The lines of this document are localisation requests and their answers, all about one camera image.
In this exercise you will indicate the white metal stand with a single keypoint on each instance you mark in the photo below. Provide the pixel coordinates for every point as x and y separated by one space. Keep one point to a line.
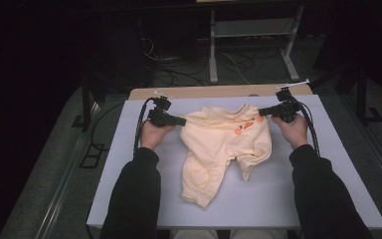
255 28

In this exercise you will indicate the wooden table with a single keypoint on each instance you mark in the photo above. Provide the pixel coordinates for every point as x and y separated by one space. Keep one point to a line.
212 91

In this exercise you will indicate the person's right hand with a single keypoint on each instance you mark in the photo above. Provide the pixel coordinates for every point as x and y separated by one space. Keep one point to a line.
295 132

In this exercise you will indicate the person's left hand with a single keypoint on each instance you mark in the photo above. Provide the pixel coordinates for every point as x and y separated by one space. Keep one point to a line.
152 136

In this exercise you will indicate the grey round table cap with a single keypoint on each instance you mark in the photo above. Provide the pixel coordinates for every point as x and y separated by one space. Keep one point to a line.
253 95

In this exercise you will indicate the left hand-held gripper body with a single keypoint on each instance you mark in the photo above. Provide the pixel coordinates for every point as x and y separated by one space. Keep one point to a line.
159 116

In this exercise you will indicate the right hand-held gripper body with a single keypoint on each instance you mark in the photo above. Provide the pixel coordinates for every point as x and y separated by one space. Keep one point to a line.
288 109

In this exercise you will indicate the cream baby romper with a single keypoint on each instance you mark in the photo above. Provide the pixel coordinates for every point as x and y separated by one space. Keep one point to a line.
219 139

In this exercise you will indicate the black metal stand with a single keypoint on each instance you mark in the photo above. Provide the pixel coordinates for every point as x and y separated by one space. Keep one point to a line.
87 99
361 96

